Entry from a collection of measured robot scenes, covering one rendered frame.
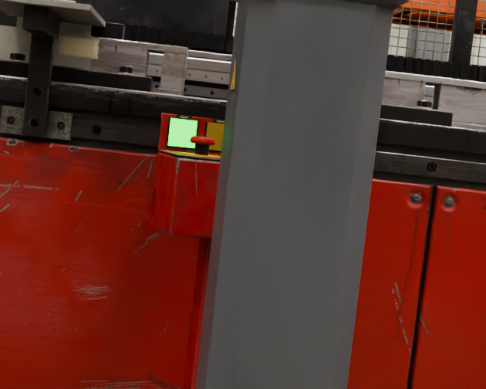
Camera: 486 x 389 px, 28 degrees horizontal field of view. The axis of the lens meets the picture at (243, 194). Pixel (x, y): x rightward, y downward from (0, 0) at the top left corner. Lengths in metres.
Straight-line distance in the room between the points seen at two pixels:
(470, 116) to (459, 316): 0.39
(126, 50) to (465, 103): 0.66
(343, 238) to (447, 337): 0.78
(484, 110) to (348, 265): 0.90
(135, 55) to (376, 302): 0.64
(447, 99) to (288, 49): 0.89
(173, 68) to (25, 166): 0.34
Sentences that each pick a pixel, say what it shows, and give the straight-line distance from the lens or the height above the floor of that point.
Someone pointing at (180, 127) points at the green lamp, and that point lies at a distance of 1.59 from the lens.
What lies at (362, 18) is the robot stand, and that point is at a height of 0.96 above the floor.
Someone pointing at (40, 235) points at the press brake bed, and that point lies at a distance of 1.76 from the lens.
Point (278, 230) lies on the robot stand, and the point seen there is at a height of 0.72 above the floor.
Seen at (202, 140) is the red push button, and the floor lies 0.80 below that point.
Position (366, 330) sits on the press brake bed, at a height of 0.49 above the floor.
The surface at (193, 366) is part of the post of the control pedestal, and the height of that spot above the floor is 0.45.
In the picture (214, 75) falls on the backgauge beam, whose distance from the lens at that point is 2.10.
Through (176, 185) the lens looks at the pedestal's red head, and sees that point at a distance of 1.43.
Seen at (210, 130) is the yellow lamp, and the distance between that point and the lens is 1.60.
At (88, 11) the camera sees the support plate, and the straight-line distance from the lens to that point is 1.62.
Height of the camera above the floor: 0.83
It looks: 4 degrees down
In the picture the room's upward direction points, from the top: 6 degrees clockwise
